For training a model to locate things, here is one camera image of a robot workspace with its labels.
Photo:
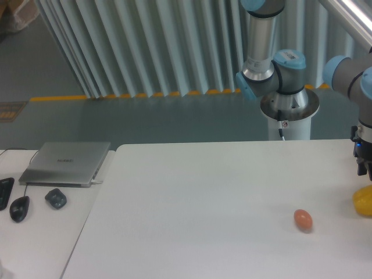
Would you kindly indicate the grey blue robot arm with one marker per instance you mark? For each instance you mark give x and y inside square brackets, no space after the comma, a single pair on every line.
[279,79]

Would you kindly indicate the black keyboard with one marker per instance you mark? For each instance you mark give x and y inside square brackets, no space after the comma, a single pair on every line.
[6,186]

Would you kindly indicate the yellow pepper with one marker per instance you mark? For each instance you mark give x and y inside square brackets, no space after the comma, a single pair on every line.
[362,201]

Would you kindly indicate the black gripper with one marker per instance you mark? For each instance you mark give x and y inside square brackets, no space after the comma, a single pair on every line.
[360,135]

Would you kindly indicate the black computer mouse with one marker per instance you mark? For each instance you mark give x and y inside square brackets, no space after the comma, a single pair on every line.
[19,209]

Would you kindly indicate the brown egg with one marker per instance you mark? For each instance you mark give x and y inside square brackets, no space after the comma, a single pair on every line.
[303,220]

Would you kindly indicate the white folding partition screen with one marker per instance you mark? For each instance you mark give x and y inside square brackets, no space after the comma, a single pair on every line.
[150,47]

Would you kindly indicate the cardboard box with plastic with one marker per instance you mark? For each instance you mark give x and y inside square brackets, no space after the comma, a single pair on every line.
[17,15]

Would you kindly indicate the dark grey earbuds case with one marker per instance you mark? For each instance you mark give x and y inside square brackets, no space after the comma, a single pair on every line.
[56,198]

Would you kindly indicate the silver closed laptop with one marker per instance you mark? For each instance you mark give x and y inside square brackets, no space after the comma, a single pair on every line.
[69,164]

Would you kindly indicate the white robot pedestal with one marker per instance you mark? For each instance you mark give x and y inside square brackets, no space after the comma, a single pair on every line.
[289,117]

